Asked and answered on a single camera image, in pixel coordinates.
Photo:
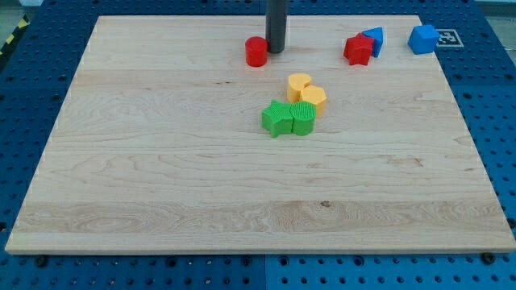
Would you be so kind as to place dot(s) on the red cylinder block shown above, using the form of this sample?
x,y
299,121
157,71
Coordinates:
x,y
256,51

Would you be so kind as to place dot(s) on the green star block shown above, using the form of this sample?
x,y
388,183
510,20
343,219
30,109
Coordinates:
x,y
277,119

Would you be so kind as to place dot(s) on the red star block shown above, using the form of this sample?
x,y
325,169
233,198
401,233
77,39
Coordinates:
x,y
358,49

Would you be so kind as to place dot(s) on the green cylinder block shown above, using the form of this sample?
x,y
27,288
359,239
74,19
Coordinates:
x,y
303,114

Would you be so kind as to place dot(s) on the yellow heart block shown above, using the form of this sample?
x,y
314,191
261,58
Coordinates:
x,y
296,82

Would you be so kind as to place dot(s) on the wooden board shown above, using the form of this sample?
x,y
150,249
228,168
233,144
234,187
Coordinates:
x,y
158,148

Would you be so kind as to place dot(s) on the yellow hexagon block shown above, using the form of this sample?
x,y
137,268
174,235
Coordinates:
x,y
316,96

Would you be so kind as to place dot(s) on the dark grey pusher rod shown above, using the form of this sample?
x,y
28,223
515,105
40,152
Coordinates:
x,y
275,28

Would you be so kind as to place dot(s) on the blue triangle block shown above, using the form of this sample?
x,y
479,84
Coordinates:
x,y
377,35

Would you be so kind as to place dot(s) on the blue cube block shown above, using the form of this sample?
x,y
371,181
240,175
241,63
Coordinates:
x,y
423,39

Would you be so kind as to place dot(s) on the black white fiducial tag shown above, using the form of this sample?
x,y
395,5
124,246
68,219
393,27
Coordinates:
x,y
449,38

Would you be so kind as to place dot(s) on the yellow black hazard tape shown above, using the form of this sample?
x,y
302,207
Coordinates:
x,y
15,36

